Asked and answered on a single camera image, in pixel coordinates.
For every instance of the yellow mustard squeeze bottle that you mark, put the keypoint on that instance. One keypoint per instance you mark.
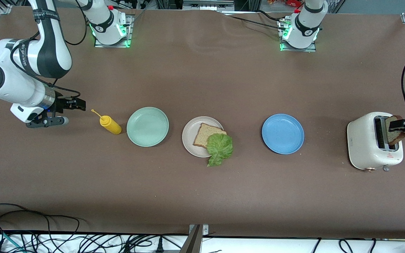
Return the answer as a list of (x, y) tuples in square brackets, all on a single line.
[(111, 125)]

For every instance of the white two-slot toaster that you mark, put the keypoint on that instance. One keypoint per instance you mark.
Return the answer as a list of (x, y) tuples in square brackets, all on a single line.
[(362, 140)]

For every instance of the green lettuce leaf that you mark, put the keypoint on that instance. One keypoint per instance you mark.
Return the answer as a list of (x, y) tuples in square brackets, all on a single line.
[(220, 147)]

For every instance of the red package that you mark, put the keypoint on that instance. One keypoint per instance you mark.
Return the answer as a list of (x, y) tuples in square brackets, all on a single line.
[(287, 2)]

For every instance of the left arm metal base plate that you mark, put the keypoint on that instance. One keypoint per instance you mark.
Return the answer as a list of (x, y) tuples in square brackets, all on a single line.
[(309, 49)]

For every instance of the black power plug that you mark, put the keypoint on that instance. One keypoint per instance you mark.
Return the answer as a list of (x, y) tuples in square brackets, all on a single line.
[(159, 246)]

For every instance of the beige round plate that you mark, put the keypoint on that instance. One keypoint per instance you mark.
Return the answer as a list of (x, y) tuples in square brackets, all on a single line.
[(190, 137)]

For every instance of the grey metal post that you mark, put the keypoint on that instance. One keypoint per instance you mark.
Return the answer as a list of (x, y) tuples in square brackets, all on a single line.
[(192, 243)]

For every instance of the blue round plate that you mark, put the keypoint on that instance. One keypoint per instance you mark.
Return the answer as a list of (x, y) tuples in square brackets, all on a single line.
[(282, 133)]

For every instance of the brown bread slice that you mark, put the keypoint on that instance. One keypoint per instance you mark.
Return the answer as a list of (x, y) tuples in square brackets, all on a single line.
[(396, 138), (202, 135)]

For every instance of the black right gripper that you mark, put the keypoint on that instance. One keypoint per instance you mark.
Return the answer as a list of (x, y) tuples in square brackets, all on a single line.
[(61, 104)]

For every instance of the green round plate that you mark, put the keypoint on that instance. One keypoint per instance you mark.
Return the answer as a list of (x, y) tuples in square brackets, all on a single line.
[(147, 126)]

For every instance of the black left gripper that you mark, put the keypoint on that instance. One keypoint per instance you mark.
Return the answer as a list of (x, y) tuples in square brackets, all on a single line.
[(400, 124)]

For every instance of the metal bracket plate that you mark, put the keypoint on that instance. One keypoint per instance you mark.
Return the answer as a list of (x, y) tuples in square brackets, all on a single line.
[(205, 230)]

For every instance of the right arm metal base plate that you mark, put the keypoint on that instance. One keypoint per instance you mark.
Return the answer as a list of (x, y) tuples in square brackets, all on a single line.
[(129, 35)]

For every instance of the grey equipment box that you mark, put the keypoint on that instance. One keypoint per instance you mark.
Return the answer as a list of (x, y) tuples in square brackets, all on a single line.
[(207, 5)]

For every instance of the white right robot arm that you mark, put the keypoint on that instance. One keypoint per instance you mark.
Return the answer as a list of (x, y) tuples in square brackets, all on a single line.
[(9, 88)]

